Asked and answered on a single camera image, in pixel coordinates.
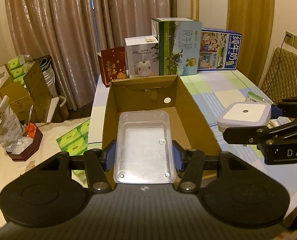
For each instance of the dark wooden tray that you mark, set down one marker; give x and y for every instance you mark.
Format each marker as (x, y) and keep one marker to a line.
(28, 145)

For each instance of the quilted olive chair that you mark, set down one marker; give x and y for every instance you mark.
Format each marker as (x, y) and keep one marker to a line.
(280, 80)

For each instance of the white square lidded container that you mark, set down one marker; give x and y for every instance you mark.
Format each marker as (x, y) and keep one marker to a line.
(244, 114)

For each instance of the silver foil bag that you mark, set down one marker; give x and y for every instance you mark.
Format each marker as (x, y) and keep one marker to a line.
(11, 129)

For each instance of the clear plastic tray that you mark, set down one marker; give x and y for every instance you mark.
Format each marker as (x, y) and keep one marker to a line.
(144, 153)

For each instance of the plaid blue green tablecloth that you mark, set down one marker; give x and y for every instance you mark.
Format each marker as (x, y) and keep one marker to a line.
(222, 97)

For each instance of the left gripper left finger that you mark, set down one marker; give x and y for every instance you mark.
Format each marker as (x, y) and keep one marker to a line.
(99, 167)

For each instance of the white humidifier product box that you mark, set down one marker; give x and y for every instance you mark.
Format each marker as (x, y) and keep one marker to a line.
(142, 56)

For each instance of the green medicine box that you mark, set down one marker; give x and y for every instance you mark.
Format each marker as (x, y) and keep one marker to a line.
(252, 97)

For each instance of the beige curtain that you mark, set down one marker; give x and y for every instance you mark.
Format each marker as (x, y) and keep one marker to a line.
(73, 32)

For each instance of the wooden wardrobe door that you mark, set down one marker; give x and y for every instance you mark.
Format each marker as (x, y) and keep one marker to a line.
(254, 20)

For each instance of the dark blue milk carton box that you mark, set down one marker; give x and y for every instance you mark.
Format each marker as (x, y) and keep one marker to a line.
(219, 49)

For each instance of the open brown cardboard box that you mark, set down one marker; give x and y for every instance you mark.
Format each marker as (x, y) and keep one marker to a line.
(167, 93)

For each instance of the red gift box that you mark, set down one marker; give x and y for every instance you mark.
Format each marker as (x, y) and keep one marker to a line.
(112, 65)

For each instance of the light blue milk carton box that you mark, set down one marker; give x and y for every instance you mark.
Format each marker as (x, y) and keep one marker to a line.
(179, 44)

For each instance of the green tissue packs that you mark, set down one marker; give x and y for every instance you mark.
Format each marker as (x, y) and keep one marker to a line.
(19, 66)

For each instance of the wooden sticks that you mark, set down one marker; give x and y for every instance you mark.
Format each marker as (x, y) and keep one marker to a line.
(194, 9)

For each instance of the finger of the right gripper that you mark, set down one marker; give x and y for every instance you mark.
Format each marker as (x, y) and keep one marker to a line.
(286, 108)
(252, 135)

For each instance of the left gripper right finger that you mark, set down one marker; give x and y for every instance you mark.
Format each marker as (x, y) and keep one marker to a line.
(190, 165)

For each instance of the wall socket pair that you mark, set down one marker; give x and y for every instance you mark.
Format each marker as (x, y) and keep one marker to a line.
(291, 40)

